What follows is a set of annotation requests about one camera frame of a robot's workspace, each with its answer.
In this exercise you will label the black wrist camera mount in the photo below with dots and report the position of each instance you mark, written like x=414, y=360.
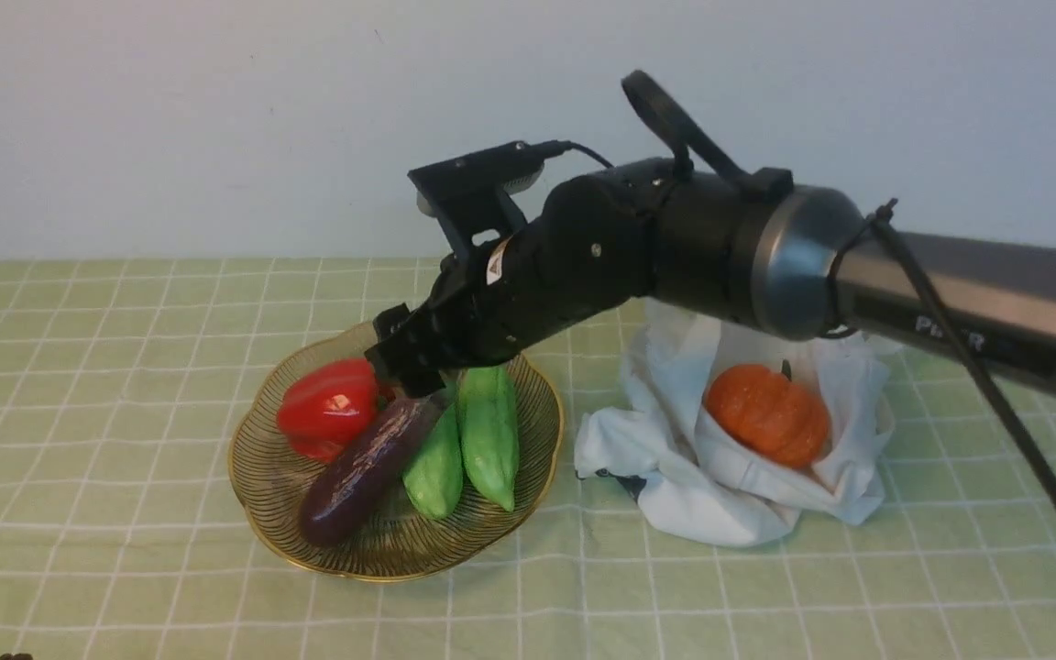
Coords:
x=471, y=194

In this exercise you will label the green cucumber right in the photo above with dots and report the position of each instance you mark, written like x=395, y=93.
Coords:
x=490, y=445

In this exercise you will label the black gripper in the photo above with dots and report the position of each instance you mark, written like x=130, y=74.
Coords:
x=585, y=254

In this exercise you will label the red bell pepper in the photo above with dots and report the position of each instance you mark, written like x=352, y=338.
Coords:
x=328, y=408

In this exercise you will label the green checkered tablecloth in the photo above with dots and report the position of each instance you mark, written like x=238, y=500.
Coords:
x=120, y=538

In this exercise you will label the gold wire basket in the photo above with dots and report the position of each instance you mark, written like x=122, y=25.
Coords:
x=396, y=544

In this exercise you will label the purple eggplant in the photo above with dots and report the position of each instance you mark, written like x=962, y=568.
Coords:
x=351, y=488

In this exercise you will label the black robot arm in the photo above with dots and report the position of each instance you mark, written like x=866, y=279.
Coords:
x=696, y=231

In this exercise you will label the orange pumpkin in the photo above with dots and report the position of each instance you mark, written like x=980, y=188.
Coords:
x=771, y=414

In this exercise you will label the green cucumber left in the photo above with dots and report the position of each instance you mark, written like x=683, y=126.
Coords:
x=434, y=481

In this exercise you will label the green cucumber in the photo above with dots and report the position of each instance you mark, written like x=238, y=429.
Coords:
x=490, y=445
x=434, y=481

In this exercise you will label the white cloth bag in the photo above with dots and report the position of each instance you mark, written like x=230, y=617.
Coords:
x=690, y=478

